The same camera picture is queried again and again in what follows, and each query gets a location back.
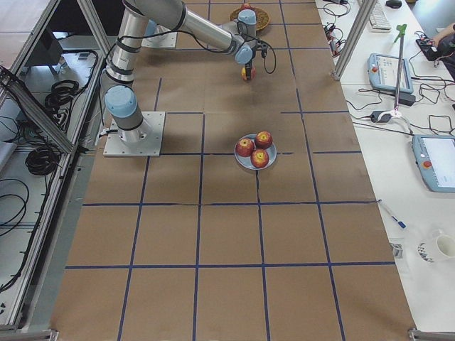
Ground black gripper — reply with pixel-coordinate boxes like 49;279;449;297
243;39;269;80

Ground red yellow striped apple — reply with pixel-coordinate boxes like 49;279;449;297
241;67;256;81

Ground woven wicker basket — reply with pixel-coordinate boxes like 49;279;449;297
230;6;270;32

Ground red apple plate top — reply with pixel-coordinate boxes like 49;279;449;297
255;131;273;149

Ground red apple plate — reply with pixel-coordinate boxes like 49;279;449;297
250;148;269;168
255;131;273;149
235;138;255;157

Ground red apple plate left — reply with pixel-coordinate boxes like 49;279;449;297
235;138;255;157

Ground red apple plate front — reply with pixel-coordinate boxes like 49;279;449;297
250;148;269;168

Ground silver metal plate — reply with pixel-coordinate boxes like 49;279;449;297
234;134;277;171

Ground teach pendant far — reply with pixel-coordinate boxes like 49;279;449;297
368;53;414;94

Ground teach pendant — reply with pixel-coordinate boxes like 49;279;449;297
412;134;454;193
368;53;414;94

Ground white keyboard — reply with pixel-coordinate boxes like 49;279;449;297
369;2;392;33

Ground green tipped reacher stick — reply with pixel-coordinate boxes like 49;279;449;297
390;23;407;119

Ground teach pendant near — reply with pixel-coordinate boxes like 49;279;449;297
412;134;454;193

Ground blue white pen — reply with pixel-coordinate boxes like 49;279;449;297
377;199;407;229

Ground white mug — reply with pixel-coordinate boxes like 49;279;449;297
417;229;454;263

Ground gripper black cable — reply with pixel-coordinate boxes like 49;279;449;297
236;21;277;75

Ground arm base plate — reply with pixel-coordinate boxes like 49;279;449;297
141;32;177;49
103;112;166;157

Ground aluminium frame post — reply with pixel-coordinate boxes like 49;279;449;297
331;0;375;81

